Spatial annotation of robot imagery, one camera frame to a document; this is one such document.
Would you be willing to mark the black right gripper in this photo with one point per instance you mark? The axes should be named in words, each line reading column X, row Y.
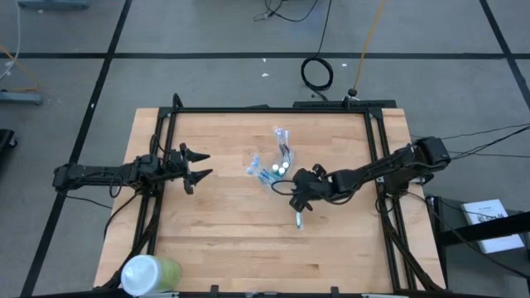
column 310, row 185

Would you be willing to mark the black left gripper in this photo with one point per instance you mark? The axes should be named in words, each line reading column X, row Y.
column 174, row 174

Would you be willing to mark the blue mouthwash bottle white cap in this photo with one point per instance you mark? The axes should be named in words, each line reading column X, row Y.
column 285, row 164
column 281, row 170
column 275, row 167

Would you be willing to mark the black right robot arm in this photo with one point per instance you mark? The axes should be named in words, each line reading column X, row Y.
column 393, row 163

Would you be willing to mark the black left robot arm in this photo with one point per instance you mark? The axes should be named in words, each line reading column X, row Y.
column 95, row 171

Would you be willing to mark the clear acrylic organizer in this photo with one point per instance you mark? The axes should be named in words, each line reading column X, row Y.
column 292, row 159

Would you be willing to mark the green wipes canister white lid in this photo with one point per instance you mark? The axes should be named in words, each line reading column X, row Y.
column 149, row 275

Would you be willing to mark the black side stand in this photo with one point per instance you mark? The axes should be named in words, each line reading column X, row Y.
column 463, row 235

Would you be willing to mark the grey furniture foot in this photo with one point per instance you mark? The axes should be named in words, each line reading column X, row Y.
column 20, row 98

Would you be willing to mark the black caster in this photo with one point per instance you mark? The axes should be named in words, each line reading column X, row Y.
column 6, row 142

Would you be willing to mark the white booklet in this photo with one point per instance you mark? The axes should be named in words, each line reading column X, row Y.
column 492, row 225

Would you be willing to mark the grey furniture base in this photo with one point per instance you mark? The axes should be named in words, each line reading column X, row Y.
column 54, row 4

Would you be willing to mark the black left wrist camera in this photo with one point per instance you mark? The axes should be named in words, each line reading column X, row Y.
column 174, row 157

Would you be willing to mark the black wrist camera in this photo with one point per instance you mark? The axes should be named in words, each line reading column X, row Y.
column 319, row 169
column 174, row 157

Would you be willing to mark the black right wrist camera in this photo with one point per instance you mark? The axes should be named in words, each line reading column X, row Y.
column 319, row 169

